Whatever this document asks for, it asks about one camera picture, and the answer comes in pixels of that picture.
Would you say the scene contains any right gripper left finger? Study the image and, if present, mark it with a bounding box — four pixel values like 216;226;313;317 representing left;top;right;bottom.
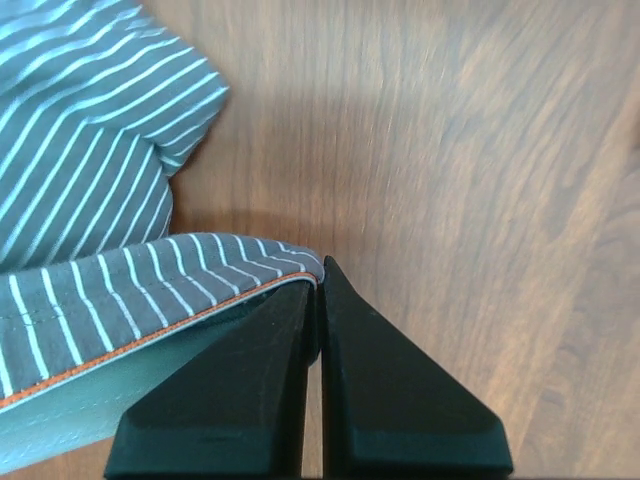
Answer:
104;282;313;479

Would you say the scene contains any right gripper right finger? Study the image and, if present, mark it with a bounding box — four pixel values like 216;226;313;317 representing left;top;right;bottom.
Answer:
322;257;514;479

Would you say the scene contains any grey striped underwear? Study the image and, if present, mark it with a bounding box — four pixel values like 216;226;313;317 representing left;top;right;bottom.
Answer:
1;1;324;473

